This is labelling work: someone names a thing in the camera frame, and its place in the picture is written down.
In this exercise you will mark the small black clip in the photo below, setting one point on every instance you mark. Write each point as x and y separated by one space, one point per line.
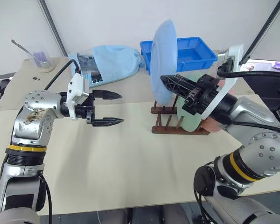
36 78

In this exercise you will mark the green plate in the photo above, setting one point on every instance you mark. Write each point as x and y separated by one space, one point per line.
189 120

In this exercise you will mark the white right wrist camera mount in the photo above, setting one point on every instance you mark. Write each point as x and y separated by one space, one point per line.
236 56

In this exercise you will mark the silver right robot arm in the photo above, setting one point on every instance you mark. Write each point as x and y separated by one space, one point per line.
254 109

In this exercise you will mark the blue plastic bin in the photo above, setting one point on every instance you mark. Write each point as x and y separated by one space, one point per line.
193 53

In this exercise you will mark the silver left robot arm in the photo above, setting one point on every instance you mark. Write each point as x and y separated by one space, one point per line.
30 126

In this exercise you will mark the glass beaker with purple item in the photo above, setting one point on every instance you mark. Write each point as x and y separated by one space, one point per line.
43 66

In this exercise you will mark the grey metal frame pole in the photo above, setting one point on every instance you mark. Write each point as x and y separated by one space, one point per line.
54 30

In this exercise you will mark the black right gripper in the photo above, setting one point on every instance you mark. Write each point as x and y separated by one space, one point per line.
205 91

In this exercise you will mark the black metal frame pole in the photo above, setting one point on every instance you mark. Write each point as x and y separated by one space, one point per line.
263 30

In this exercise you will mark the dark rounded shape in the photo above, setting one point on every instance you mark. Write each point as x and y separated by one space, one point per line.
144 215

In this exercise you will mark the brown wooden dish rack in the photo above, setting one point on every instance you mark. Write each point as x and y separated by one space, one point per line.
168 130

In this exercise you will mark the metal spoon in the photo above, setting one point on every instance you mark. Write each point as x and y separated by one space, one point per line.
21 46

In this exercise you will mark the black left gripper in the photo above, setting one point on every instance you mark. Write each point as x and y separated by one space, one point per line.
84 110

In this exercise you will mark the blue plate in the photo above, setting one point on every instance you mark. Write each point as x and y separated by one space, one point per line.
163 60

